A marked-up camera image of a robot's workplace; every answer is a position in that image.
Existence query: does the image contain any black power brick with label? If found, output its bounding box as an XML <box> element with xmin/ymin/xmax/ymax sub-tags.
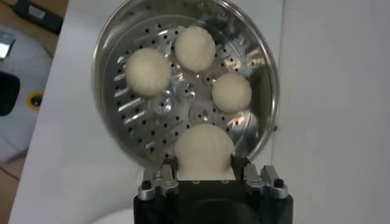
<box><xmin>10</xmin><ymin>0</ymin><xmax>64</xmax><ymax>35</ymax></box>

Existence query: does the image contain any grey white robot torso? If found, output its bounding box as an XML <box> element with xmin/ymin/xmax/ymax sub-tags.
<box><xmin>0</xmin><ymin>24</ymin><xmax>53</xmax><ymax>166</ymax></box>

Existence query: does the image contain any stainless steel steamer basket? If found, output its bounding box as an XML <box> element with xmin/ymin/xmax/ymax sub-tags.
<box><xmin>91</xmin><ymin>0</ymin><xmax>280</xmax><ymax>170</ymax></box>

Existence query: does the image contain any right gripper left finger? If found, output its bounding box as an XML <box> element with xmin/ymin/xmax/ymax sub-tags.
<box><xmin>137</xmin><ymin>156</ymin><xmax>180</xmax><ymax>201</ymax></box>

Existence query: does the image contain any white steamed baozi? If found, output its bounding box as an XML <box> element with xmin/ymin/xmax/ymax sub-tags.
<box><xmin>125</xmin><ymin>47</ymin><xmax>172</xmax><ymax>98</ymax></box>
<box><xmin>174</xmin><ymin>123</ymin><xmax>236</xmax><ymax>181</ymax></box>
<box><xmin>211</xmin><ymin>72</ymin><xmax>253</xmax><ymax>115</ymax></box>
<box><xmin>174</xmin><ymin>25</ymin><xmax>216</xmax><ymax>73</ymax></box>

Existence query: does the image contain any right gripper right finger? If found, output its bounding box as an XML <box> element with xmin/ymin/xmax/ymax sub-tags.
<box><xmin>230</xmin><ymin>155</ymin><xmax>289</xmax><ymax>200</ymax></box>

